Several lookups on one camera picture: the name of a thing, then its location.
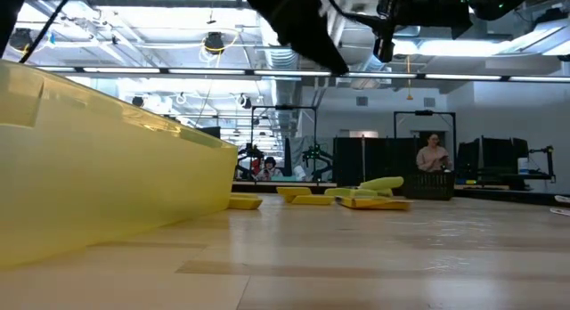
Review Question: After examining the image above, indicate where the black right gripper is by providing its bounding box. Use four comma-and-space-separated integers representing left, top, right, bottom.
378, 0, 473, 39

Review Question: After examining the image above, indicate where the yellow Ticonderoga eraser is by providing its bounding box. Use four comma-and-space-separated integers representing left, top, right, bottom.
291, 194, 336, 207
228, 192, 265, 211
275, 186, 313, 204

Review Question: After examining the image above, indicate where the narrow black mesh basket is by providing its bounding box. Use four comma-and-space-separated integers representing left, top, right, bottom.
403, 170, 457, 201

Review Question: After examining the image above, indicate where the large yellow plastic bin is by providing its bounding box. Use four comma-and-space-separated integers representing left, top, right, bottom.
0, 59, 240, 271

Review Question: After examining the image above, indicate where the long ceiling light bar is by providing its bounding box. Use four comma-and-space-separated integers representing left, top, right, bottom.
35, 65, 570, 84

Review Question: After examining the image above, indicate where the black round ceiling fixture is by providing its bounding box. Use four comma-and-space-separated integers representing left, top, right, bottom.
8, 28, 35, 52
203, 31, 226, 55

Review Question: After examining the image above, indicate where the yellow hanging pendant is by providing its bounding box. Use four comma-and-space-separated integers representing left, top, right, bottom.
404, 55, 414, 102

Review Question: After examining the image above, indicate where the grey tarp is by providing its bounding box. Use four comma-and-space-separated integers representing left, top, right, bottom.
284, 135, 335, 182

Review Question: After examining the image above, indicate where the person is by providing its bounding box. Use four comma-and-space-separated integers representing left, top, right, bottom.
415, 132, 454, 174
256, 156, 285, 183

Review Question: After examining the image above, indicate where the black partition screen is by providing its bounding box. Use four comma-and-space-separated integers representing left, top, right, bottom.
332, 135, 419, 190

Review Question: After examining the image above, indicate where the black equipment stand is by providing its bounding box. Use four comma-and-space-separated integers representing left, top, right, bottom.
528, 144, 557, 184

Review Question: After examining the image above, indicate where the ribbed silver air duct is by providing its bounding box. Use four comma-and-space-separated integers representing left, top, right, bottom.
262, 42, 304, 73

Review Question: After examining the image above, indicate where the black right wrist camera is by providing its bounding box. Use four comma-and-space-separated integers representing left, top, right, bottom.
372, 37, 396, 64

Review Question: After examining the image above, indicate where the black background gantry frame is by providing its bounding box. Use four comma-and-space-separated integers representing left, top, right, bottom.
250, 104, 319, 183
393, 110, 458, 168

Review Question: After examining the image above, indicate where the black metal table frame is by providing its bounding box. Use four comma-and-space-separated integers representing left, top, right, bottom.
231, 184, 570, 208

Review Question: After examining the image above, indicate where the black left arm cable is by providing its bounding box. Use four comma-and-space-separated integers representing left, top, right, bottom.
19, 0, 80, 64

